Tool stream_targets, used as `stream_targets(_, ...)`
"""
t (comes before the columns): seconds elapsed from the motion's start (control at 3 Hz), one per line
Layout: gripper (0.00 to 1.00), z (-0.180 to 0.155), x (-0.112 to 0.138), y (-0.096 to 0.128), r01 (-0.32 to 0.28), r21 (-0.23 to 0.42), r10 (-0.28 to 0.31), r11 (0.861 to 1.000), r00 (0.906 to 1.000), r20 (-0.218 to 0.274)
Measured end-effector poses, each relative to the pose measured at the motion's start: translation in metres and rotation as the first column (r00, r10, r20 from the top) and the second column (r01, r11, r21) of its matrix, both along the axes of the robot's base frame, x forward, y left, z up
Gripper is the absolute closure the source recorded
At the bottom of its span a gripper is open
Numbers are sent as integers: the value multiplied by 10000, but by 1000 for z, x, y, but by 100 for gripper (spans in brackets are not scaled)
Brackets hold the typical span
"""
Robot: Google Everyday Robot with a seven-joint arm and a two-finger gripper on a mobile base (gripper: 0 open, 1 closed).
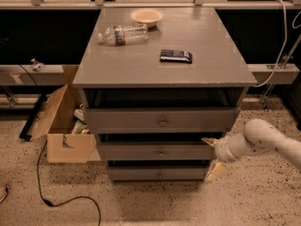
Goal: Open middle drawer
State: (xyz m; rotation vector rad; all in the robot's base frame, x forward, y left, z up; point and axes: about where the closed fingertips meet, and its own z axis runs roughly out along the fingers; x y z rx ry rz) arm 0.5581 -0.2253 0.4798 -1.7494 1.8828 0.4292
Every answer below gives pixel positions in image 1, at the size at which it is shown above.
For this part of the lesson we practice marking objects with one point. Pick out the white bottle in box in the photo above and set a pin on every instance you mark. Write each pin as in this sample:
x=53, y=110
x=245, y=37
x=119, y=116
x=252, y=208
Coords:
x=79, y=114

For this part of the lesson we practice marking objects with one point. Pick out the white bowl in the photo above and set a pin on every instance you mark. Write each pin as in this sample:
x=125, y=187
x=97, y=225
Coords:
x=148, y=16

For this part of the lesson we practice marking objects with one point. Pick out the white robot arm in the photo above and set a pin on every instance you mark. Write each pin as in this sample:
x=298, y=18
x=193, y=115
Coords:
x=258, y=137

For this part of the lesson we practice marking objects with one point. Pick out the grey drawer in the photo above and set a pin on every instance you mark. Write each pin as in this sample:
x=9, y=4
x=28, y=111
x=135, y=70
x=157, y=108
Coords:
x=197, y=151
x=156, y=173
x=160, y=120

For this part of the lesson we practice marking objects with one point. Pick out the grey drawer cabinet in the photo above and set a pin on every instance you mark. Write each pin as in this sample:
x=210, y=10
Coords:
x=132, y=76

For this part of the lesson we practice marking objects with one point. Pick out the small clear object on ledge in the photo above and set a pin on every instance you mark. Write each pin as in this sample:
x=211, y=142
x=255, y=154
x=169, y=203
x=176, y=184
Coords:
x=37, y=66

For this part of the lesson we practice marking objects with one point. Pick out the grey top drawer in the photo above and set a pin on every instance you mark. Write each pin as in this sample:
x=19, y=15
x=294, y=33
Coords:
x=160, y=120

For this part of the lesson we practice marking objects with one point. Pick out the open cardboard box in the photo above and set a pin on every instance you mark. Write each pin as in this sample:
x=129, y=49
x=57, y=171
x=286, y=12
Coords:
x=57, y=121

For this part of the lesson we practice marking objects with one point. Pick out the grey bottom drawer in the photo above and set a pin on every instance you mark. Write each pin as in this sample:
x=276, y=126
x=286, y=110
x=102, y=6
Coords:
x=156, y=173

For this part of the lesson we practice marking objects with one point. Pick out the clear plastic water bottle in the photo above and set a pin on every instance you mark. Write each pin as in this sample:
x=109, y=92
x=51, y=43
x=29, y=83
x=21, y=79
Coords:
x=119, y=35

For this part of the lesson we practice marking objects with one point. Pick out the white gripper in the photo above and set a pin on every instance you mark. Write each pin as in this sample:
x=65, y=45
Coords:
x=222, y=150

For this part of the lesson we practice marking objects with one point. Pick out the dark blue snack packet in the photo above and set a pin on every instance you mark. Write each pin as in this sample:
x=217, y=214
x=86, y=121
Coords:
x=176, y=56

